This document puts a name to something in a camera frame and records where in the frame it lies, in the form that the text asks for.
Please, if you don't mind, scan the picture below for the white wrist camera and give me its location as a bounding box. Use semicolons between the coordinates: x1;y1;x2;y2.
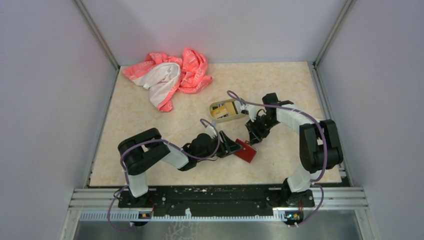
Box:
205;120;219;138
240;102;260;122

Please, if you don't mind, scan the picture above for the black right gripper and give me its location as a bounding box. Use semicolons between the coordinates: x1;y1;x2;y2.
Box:
245;114;281;145

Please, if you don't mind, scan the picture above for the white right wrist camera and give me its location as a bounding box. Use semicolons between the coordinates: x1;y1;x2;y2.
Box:
240;102;260;122

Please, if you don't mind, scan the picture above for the beige oval card tray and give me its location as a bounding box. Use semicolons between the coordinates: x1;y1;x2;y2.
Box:
208;99;247;123

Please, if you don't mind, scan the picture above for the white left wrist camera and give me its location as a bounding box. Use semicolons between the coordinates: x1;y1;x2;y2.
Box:
205;120;219;138

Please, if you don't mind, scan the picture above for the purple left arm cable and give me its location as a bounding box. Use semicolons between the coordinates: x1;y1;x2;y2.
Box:
106;118;222;233

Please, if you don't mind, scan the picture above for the red card holder wallet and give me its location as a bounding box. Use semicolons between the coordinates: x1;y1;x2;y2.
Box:
234;138;257;164

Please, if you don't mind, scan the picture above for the pink white crumpled cloth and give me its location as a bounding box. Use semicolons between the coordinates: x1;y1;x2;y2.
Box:
122;47;213;112

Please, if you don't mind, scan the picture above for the white slotted cable duct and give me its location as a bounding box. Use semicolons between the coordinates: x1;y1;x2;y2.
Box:
79;208;287;222

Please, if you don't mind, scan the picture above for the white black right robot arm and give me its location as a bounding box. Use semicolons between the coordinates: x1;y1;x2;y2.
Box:
241;93;344;206

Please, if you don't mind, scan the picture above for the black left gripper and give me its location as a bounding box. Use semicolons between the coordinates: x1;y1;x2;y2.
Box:
196;130;243;161

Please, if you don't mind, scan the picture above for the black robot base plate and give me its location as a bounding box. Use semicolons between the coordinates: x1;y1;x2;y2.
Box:
118;184;316;217

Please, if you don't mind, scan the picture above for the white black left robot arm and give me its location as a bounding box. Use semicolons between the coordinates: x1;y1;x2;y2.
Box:
117;126;243;207

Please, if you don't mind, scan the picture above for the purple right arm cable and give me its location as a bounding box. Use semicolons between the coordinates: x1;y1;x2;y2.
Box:
226;90;329;228

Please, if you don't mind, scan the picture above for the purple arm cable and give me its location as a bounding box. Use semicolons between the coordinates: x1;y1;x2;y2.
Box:
226;90;329;228
106;118;222;233

